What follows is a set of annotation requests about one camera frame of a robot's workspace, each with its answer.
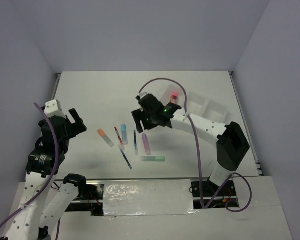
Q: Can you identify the pink-capped small bottle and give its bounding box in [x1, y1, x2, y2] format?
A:
[170, 92, 179, 105]

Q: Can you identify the purple highlighter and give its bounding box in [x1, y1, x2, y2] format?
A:
[141, 133, 151, 156]

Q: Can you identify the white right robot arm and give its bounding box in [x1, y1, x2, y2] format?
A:
[131, 93, 250, 196]

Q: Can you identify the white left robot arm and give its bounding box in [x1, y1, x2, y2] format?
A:
[2, 108, 88, 240]

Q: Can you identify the blue highlighter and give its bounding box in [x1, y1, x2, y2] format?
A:
[120, 124, 129, 145]

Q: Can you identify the orange highlighter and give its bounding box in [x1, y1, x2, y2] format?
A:
[97, 128, 114, 147]

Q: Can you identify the red pen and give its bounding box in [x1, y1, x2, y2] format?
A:
[114, 127, 124, 145]

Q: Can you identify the blue pen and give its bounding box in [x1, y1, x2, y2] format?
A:
[118, 144, 133, 170]

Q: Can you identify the green highlighter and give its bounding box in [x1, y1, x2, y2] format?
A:
[140, 156, 166, 162]

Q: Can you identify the silver foil tape sheet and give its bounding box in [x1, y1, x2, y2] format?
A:
[103, 179, 196, 217]

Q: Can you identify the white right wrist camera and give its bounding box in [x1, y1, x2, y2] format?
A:
[136, 92, 148, 101]

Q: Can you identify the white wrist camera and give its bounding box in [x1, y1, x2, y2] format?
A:
[136, 92, 148, 101]
[44, 99, 65, 118]

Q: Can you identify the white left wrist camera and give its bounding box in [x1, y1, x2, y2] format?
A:
[44, 99, 65, 118]

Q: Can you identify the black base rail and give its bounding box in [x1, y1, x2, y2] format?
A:
[49, 177, 241, 216]

